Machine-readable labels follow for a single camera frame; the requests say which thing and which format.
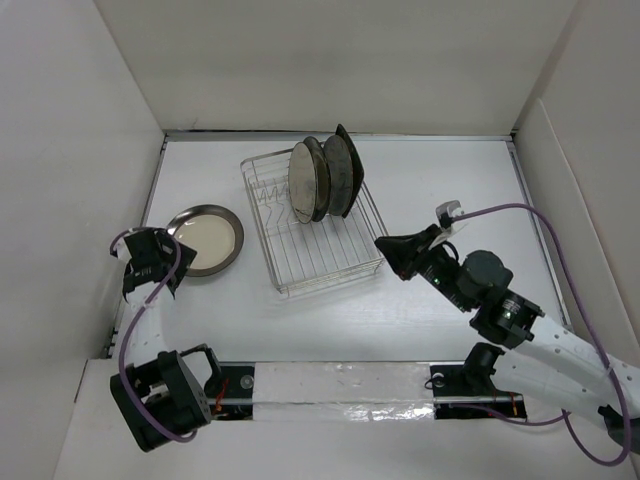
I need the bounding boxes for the black square floral plate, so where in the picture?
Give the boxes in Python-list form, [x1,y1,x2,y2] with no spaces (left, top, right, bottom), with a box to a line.
[336,124,364,218]

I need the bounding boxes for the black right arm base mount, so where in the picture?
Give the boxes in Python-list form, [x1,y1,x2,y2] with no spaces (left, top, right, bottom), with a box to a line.
[424,362,527,420]

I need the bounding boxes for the beige plate with brown rim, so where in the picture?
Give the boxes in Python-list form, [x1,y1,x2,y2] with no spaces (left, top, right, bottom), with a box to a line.
[166,204,244,278]

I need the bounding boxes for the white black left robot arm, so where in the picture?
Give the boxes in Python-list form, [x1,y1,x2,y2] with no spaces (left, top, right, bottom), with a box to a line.
[109,227,223,453]

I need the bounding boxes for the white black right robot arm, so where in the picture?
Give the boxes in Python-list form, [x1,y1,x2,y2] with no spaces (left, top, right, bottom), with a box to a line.
[375,225,639,453]

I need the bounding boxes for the black rimmed striped round plate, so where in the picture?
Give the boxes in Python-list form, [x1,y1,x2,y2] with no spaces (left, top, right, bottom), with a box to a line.
[303,136,331,222]

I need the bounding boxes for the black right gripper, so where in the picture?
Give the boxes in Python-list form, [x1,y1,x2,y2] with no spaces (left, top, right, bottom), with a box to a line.
[373,223,474,312]

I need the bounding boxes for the beige plate with tree pattern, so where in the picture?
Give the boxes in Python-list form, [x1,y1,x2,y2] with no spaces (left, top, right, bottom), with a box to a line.
[288,136,321,224]

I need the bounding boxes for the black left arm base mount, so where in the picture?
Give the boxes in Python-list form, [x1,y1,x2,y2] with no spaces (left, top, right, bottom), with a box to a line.
[204,362,255,421]

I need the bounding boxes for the grey round deer plate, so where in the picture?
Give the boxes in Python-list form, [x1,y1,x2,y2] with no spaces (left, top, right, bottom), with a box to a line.
[323,135,354,216]

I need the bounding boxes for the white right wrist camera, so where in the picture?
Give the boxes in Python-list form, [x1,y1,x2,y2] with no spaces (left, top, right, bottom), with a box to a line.
[432,200,467,246]

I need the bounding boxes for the silver wire dish rack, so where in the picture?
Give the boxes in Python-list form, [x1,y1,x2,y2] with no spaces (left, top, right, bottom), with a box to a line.
[240,150,388,297]

